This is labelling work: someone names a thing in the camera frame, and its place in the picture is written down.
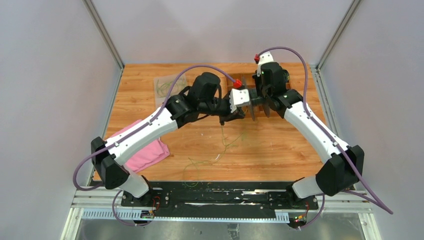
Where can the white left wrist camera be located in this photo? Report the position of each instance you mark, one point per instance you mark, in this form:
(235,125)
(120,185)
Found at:
(239,96)

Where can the wooden compartment tray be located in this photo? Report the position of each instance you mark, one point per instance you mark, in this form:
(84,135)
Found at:
(247,81)

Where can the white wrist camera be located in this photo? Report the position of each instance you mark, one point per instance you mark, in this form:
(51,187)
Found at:
(239,96)
(262,59)

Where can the pink folded cloth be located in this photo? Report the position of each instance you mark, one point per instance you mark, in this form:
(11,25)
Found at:
(148,156)

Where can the aluminium frame post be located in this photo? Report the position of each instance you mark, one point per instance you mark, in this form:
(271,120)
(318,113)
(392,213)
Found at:
(318,76)
(95,16)

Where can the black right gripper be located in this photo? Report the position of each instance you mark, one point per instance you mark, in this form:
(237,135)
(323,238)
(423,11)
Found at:
(257,79)

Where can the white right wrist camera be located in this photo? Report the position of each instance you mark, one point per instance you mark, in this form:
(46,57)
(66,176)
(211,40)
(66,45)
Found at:
(262,59)

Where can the aluminium frame post right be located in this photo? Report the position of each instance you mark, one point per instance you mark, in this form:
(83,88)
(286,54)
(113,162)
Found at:
(318,76)

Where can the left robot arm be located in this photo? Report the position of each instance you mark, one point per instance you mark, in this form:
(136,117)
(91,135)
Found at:
(203,97)

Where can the clear plastic box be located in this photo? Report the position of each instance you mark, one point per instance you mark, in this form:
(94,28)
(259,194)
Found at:
(162,85)

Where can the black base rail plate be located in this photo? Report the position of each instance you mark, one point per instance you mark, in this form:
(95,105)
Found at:
(213,201)

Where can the aluminium frame post left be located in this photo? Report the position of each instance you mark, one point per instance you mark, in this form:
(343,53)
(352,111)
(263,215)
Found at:
(95,16)

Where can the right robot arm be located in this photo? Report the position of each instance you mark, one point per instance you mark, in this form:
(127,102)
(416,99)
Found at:
(342,163)

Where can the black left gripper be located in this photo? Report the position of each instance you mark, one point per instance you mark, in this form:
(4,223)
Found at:
(239,114)

